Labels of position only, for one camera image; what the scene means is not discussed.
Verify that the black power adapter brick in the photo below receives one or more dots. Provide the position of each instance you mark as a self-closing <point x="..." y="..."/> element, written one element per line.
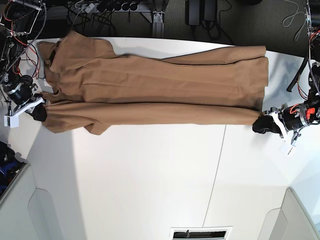
<point x="192" y="12"/>

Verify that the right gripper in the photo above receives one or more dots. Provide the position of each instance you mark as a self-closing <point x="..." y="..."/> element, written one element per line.
<point x="22" y="94"/>

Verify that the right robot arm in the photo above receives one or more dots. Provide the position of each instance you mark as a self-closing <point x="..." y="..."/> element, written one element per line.
<point x="17" y="70"/>

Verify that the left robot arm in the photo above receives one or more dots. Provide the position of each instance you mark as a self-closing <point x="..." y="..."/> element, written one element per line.
<point x="312" y="56"/>

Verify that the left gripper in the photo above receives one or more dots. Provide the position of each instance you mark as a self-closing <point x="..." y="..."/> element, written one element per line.
<point x="288" y="121"/>

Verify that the blue items bin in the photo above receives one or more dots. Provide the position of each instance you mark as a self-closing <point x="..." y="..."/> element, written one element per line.
<point x="9" y="167"/>

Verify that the aluminium frame post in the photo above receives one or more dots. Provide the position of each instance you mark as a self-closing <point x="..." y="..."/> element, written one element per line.
<point x="158" y="24"/>

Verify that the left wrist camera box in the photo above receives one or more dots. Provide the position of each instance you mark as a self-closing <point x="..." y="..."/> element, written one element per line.
<point x="287" y="149"/>

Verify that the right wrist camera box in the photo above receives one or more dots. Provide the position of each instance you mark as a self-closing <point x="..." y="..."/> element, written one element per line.
<point x="11" y="121"/>

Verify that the white table vent grille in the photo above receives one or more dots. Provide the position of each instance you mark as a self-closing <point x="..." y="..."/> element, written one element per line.
<point x="200" y="233"/>

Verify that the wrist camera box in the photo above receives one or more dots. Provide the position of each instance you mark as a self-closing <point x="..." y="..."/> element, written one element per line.
<point x="11" y="121"/>
<point x="287" y="149"/>

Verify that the tan brown t-shirt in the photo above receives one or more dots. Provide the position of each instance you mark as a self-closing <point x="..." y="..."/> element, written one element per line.
<point x="95" y="88"/>

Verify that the grey left table panel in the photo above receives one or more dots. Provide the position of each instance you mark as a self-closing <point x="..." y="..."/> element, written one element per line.
<point x="31" y="211"/>

